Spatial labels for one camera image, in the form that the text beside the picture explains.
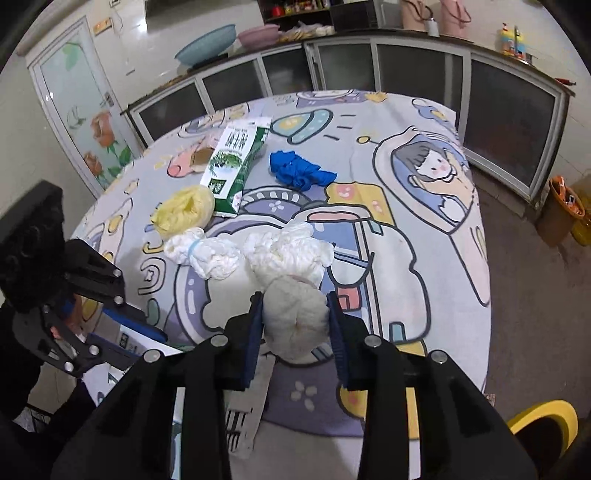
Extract yellow cabbage leaf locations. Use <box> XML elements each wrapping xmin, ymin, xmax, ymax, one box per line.
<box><xmin>150</xmin><ymin>185</ymin><xmax>215</xmax><ymax>240</ymax></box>

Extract white round bun wrapper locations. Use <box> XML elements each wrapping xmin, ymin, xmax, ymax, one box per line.
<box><xmin>263</xmin><ymin>275</ymin><xmax>329</xmax><ymax>363</ymax></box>

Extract blue cloth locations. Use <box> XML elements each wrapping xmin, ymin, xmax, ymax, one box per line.
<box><xmin>270</xmin><ymin>151</ymin><xmax>337</xmax><ymax>192</ymax></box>

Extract green white carton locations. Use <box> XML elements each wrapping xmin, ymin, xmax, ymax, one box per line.
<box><xmin>82</xmin><ymin>314</ymin><xmax>180</xmax><ymax>405</ymax></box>
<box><xmin>200</xmin><ymin>117</ymin><xmax>271</xmax><ymax>218</ymax></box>

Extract glass door kitchen cabinet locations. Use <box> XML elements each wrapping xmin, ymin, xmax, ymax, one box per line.
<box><xmin>123</xmin><ymin>30</ymin><xmax>574</xmax><ymax>202</ymax></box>

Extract flower decorated glass door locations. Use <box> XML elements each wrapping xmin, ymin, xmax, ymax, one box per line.
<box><xmin>29</xmin><ymin>18</ymin><xmax>141</xmax><ymax>197</ymax></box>

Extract cartoon printed tablecloth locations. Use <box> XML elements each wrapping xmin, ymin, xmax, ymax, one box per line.
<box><xmin>71</xmin><ymin>89</ymin><xmax>492</xmax><ymax>439</ymax></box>

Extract large cooking oil jug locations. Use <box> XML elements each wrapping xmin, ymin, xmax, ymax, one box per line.
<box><xmin>570</xmin><ymin>177</ymin><xmax>591</xmax><ymax>246</ymax></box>

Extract brown plastic waste bucket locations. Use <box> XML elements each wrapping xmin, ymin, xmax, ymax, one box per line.
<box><xmin>535</xmin><ymin>175</ymin><xmax>586</xmax><ymax>247</ymax></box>

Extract blue plastic basin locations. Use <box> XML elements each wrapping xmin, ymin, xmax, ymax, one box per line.
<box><xmin>174</xmin><ymin>24</ymin><xmax>236</xmax><ymax>67</ymax></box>

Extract pink plastic basin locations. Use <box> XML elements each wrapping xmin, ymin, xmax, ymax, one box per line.
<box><xmin>238</xmin><ymin>24</ymin><xmax>280</xmax><ymax>51</ymax></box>

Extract black shelf rack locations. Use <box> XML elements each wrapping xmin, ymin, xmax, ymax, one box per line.
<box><xmin>256</xmin><ymin>0</ymin><xmax>332</xmax><ymax>30</ymax></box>

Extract black microwave oven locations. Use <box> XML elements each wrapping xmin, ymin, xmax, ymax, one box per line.
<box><xmin>329</xmin><ymin>0</ymin><xmax>403</xmax><ymax>32</ymax></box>

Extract colourful detergent bottles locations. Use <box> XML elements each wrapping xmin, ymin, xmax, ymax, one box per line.
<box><xmin>499</xmin><ymin>23</ymin><xmax>527</xmax><ymax>62</ymax></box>

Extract pink thermos right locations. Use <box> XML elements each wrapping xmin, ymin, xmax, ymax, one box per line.
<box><xmin>440</xmin><ymin>0</ymin><xmax>472</xmax><ymax>40</ymax></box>

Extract pink thermos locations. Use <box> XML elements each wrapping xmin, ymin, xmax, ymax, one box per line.
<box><xmin>440</xmin><ymin>0</ymin><xmax>472</xmax><ymax>40</ymax></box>
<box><xmin>401</xmin><ymin>0</ymin><xmax>433</xmax><ymax>32</ymax></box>

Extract pink thermos left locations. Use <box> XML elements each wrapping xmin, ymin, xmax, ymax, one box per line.
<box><xmin>401</xmin><ymin>0</ymin><xmax>433</xmax><ymax>32</ymax></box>

